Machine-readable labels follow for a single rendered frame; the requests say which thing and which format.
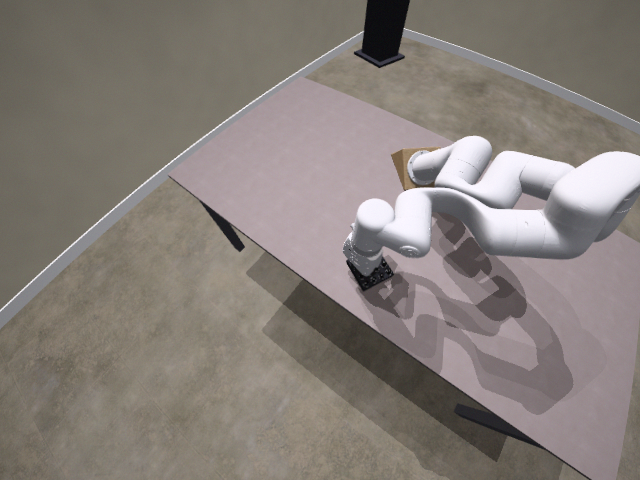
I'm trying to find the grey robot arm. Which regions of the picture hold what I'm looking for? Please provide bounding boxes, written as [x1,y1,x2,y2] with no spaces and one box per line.
[351,136,640,260]

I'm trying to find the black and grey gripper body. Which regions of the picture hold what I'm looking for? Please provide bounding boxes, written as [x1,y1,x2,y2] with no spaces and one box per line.
[343,232,383,276]

